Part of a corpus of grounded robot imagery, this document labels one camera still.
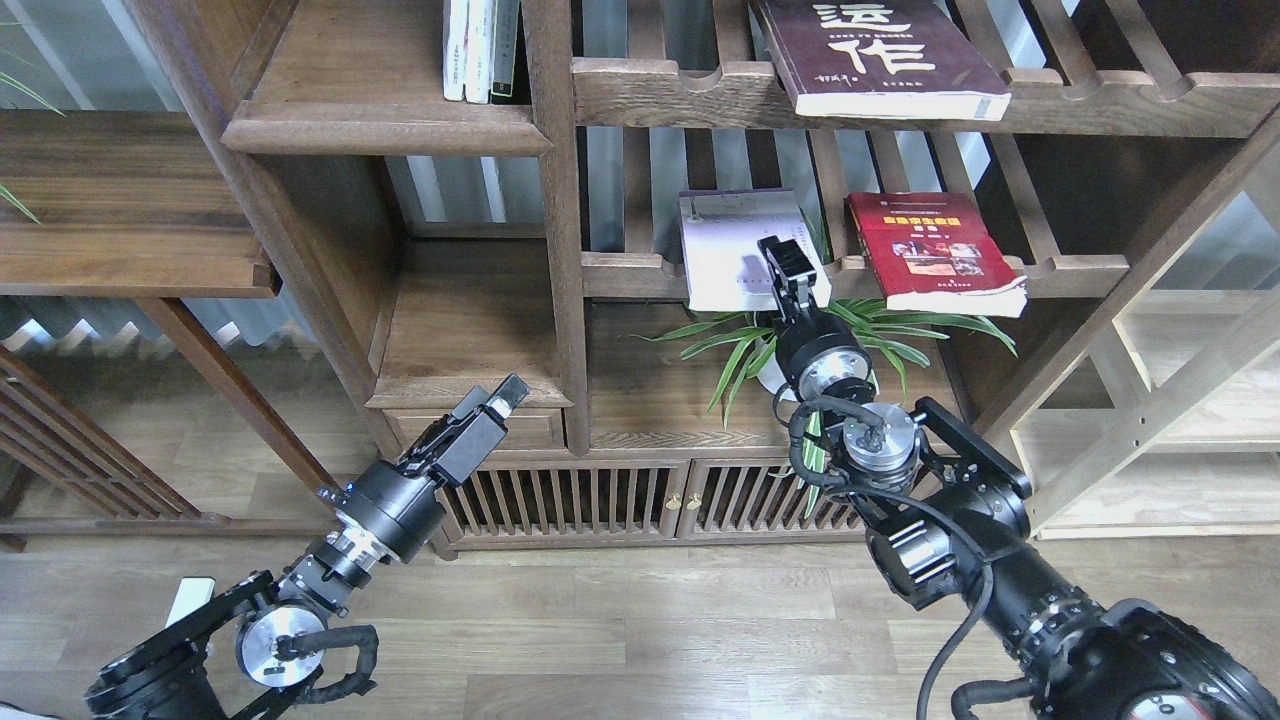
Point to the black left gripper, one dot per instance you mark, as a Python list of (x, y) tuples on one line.
[(396, 503)]

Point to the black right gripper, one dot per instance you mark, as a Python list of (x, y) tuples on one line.
[(816, 350)]

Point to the white paperback book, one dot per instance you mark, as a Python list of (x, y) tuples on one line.
[(720, 231)]

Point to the red cover book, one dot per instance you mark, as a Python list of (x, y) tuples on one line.
[(932, 252)]

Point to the maroon book with white characters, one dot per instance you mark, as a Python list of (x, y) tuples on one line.
[(879, 59)]

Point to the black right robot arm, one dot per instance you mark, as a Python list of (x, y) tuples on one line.
[(945, 514)]

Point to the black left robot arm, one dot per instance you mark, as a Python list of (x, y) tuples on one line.
[(284, 641)]

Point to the light wooden shelf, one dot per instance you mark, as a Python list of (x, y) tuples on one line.
[(1151, 411)]

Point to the dark wooden bookshelf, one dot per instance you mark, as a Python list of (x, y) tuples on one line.
[(435, 246)]

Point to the green spider plant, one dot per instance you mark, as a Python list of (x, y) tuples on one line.
[(730, 345)]

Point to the white plant pot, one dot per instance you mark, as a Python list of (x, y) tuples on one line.
[(773, 380)]

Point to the left slatted cabinet door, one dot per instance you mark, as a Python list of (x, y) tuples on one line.
[(565, 503)]

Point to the slatted cabinet door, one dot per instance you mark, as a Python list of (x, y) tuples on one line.
[(757, 501), (565, 503)]

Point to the right slatted cabinet door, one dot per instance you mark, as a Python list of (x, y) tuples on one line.
[(757, 501)]

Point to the dark upright book right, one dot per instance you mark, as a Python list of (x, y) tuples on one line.
[(510, 76)]

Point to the white upright book middle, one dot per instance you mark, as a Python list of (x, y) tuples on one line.
[(479, 40)]

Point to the white upright book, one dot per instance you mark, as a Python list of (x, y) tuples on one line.
[(454, 43), (479, 40)]

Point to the white upright book left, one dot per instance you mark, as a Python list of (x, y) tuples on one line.
[(454, 43)]

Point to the dark slatted wooden rack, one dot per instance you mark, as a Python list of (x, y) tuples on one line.
[(57, 441)]

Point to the white base post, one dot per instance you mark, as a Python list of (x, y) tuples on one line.
[(191, 594)]

